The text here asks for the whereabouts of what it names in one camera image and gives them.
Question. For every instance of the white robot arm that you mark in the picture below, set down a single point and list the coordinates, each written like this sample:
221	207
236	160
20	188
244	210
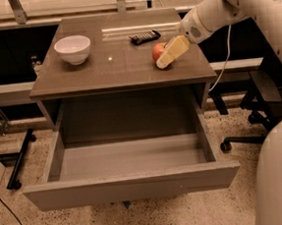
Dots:
267	15

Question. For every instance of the black remote control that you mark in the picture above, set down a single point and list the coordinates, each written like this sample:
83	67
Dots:
144	37

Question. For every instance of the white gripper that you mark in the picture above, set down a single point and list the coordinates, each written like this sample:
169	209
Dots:
191	28

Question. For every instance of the black office chair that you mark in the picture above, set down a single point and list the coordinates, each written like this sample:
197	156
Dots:
260	96

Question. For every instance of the black wheeled table leg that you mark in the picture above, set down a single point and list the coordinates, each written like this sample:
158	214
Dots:
14	183

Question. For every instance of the red apple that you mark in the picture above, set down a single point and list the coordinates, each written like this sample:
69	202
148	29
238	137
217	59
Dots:
157	50

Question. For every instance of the grey drawer cabinet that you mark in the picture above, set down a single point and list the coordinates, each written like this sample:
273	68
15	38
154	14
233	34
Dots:
114	63

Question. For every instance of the open grey top drawer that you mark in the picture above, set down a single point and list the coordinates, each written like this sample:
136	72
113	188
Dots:
137	146

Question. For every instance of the metal window railing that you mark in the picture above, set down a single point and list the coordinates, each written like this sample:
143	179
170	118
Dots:
45	12

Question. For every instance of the white ceramic bowl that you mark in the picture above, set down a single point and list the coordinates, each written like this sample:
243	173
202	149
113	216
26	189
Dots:
73	49

